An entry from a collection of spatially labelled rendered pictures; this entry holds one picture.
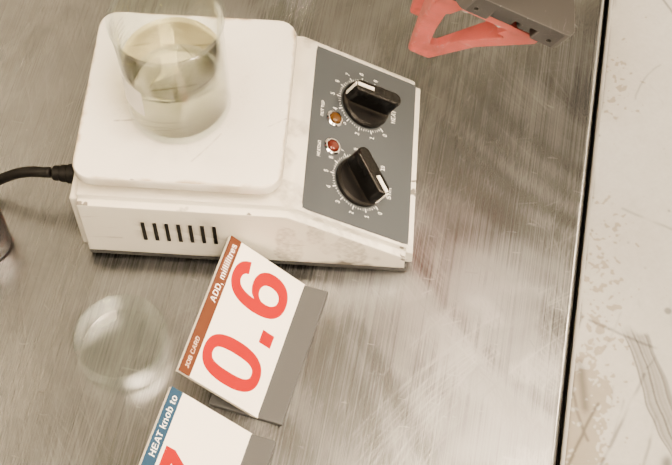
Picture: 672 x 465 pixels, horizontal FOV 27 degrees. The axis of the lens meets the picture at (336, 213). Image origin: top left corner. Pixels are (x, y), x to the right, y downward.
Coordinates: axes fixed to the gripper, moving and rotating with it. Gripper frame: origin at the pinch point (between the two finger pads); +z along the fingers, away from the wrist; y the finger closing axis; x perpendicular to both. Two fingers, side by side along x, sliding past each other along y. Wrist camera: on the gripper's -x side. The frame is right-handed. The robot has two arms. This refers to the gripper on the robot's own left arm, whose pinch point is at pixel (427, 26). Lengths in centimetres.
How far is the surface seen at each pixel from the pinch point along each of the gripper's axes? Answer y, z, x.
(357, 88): 0.7, 6.8, -0.5
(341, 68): -1.7, 8.5, -0.8
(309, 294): 11.5, 13.4, 0.8
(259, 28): -2.1, 8.3, -6.7
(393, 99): 0.5, 6.7, 2.0
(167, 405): 20.6, 13.7, -7.1
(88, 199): 9.3, 14.6, -13.3
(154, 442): 22.8, 13.9, -7.5
